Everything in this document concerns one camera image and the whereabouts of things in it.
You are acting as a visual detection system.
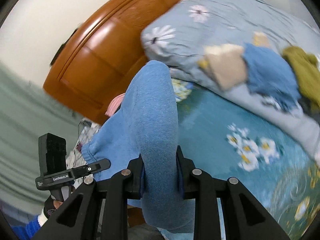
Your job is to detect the blue sweatpants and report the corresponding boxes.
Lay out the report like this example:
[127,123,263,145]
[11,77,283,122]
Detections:
[81,60,195,233]

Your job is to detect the left hand in black glove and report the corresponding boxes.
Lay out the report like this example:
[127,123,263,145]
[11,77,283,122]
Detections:
[43,196,63,218]

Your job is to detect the teal floral bed sheet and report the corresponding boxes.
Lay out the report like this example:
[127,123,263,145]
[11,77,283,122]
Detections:
[172,79,319,239]

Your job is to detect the grey-green curtain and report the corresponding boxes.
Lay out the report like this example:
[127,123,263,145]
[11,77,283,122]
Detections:
[1,63,82,214]

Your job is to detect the pink striped cloth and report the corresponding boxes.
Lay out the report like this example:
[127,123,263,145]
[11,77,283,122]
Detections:
[105,93,125,117]

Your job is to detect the orange wooden headboard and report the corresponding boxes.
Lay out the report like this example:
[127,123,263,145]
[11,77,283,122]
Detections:
[43,0,180,124]

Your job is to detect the blue top garment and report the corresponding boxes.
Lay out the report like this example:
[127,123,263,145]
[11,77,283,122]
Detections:
[242,43,300,112]

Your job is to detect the beige fuzzy sweater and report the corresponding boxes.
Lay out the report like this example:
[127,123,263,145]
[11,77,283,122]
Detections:
[198,31,271,92]

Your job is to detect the olive green knit sweater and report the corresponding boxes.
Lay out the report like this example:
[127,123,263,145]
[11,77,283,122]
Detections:
[282,46,319,113]

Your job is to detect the light blue floral duvet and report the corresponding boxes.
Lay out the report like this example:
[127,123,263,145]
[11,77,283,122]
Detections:
[141,0,319,161]

